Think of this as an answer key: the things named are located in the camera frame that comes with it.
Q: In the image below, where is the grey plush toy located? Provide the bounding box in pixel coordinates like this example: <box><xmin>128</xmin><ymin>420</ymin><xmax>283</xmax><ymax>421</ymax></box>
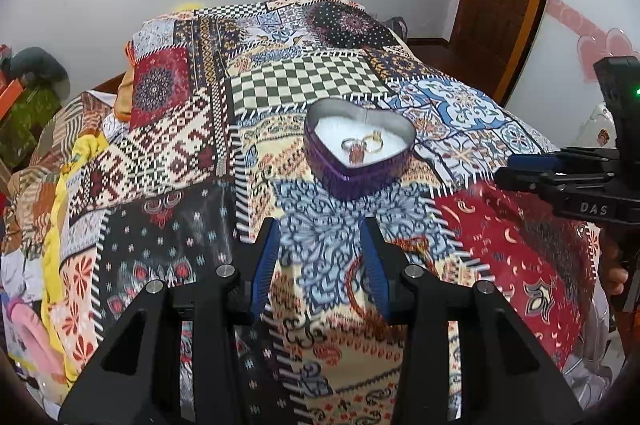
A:
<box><xmin>7</xmin><ymin>47</ymin><xmax>71</xmax><ymax>93</ymax></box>

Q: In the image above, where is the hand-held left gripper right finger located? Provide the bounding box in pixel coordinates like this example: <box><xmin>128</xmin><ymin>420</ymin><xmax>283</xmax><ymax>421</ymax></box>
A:
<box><xmin>357</xmin><ymin>215</ymin><xmax>586</xmax><ymax>425</ymax></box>

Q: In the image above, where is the white printed cloth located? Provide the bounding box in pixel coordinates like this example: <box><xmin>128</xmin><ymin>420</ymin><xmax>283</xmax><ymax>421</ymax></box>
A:
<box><xmin>560</xmin><ymin>290</ymin><xmax>632</xmax><ymax>398</ymax></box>

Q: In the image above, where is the person's right hand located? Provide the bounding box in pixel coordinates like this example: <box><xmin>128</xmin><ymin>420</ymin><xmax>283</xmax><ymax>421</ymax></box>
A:
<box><xmin>601</xmin><ymin>232</ymin><xmax>630</xmax><ymax>297</ymax></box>

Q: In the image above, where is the yellow cloth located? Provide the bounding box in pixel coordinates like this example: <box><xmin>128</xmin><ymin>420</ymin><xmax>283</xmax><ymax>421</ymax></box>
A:
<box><xmin>40</xmin><ymin>132</ymin><xmax>108</xmax><ymax>386</ymax></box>

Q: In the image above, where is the pink round item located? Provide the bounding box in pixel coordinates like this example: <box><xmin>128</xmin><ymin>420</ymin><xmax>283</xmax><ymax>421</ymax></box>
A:
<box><xmin>7</xmin><ymin>297</ymin><xmax>68</xmax><ymax>388</ymax></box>

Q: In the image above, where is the orange pillow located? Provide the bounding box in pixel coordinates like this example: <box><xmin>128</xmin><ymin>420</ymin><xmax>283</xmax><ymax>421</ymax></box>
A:
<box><xmin>112</xmin><ymin>41</ymin><xmax>138</xmax><ymax>122</ymax></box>

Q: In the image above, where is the silver ring with red stone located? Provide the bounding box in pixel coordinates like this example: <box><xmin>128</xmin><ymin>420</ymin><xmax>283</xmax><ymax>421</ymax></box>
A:
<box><xmin>341</xmin><ymin>137</ymin><xmax>369</xmax><ymax>166</ymax></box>

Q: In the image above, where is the gold ring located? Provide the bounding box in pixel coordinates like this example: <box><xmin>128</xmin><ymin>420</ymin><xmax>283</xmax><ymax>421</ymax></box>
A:
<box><xmin>362</xmin><ymin>130</ymin><xmax>385</xmax><ymax>154</ymax></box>

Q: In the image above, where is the grey cloth bundle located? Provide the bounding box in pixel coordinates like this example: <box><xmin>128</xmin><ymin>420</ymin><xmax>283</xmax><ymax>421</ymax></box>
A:
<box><xmin>384</xmin><ymin>17</ymin><xmax>410</xmax><ymax>42</ymax></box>

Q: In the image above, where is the patchwork patterned blanket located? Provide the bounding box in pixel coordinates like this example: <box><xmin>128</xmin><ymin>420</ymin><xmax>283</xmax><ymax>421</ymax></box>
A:
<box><xmin>0</xmin><ymin>0</ymin><xmax>603</xmax><ymax>425</ymax></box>

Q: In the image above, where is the pink heart wall decoration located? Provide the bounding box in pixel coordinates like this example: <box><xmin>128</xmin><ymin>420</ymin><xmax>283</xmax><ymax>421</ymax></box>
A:
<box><xmin>549</xmin><ymin>0</ymin><xmax>640</xmax><ymax>83</ymax></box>

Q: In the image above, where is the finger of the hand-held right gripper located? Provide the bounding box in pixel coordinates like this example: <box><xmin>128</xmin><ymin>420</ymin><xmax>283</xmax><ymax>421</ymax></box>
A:
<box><xmin>494</xmin><ymin>167</ymin><xmax>572</xmax><ymax>206</ymax></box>
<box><xmin>506</xmin><ymin>147</ymin><xmax>620</xmax><ymax>174</ymax></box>

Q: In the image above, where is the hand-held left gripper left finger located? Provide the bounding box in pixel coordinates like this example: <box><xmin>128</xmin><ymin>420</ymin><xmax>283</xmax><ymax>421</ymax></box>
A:
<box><xmin>60</xmin><ymin>217</ymin><xmax>281</xmax><ymax>425</ymax></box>

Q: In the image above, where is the orange box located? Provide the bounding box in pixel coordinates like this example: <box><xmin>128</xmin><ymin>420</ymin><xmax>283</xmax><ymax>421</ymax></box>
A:
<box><xmin>0</xmin><ymin>76</ymin><xmax>25</xmax><ymax>122</ymax></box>

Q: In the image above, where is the green patterned cloth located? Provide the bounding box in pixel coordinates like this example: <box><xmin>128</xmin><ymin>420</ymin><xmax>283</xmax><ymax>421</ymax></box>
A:
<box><xmin>0</xmin><ymin>85</ymin><xmax>63</xmax><ymax>173</ymax></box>

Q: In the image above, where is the purple heart-shaped tin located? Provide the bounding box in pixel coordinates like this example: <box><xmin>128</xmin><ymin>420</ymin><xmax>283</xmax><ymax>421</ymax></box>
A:
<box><xmin>303</xmin><ymin>99</ymin><xmax>417</xmax><ymax>200</ymax></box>

